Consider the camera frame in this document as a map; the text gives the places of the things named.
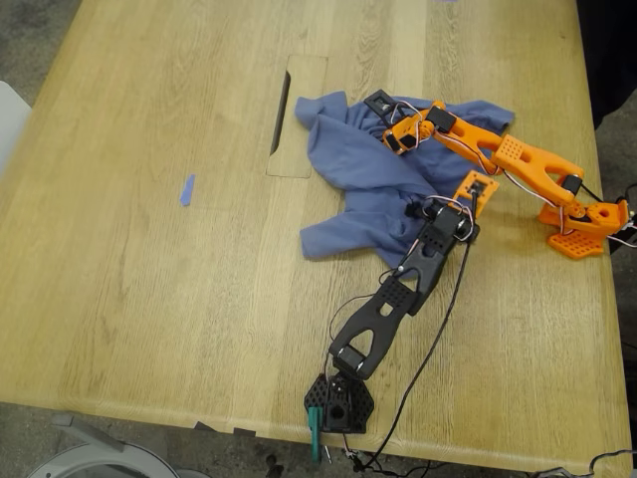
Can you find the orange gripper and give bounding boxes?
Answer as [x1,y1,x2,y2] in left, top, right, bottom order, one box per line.
[381,99,438,156]

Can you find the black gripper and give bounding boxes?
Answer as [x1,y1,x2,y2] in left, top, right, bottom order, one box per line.
[404,196,482,246]

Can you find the blue printed T-shirt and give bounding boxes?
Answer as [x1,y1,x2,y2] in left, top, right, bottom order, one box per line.
[294,89,517,273]

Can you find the person in dark clothes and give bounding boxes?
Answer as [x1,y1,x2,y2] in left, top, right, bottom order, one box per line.
[576,0,637,131]

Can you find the blue tape piece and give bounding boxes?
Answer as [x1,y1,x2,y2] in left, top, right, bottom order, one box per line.
[178,173,197,208]

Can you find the green table clamp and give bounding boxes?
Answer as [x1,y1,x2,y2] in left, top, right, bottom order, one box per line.
[307,406,333,465]

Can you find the grey round metal stool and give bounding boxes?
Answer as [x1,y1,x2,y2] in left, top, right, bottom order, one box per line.
[24,412,180,478]

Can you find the black arm servo wire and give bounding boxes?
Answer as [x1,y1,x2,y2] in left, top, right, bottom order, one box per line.
[415,195,475,250]

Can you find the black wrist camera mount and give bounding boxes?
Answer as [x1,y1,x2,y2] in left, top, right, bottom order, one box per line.
[363,88,402,123]

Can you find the black camera cable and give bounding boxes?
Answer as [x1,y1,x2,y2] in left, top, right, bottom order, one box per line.
[347,191,481,472]

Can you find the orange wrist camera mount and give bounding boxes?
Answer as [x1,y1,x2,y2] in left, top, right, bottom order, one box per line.
[453,168,501,219]

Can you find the wooden cable slot panel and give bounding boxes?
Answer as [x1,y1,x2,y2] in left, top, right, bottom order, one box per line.
[266,53,329,179]

